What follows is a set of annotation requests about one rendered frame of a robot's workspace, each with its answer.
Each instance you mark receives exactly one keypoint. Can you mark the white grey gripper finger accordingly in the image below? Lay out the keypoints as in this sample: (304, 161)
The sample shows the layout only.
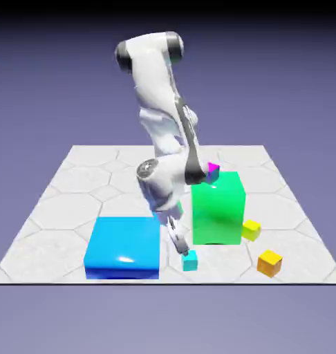
(183, 249)

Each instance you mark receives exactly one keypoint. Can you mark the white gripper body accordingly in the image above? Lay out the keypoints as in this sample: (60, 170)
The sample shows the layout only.
(175, 231)

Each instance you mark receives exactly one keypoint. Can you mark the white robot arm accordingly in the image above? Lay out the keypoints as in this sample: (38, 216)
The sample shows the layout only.
(154, 91)

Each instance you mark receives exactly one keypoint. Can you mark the small cyan cube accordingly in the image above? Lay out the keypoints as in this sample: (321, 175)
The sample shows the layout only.
(190, 262)

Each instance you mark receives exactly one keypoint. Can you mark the small magenta cube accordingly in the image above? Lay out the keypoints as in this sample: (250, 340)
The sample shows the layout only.
(214, 172)

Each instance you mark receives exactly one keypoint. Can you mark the small yellow cube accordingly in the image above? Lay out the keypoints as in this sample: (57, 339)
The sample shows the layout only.
(251, 230)

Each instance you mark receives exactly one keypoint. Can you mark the small orange cube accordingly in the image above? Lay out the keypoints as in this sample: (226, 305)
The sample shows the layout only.
(269, 263)

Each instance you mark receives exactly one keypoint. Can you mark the large green box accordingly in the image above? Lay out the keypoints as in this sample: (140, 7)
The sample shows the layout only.
(217, 210)

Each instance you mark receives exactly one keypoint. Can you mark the large blue box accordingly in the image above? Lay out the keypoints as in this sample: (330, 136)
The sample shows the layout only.
(123, 243)

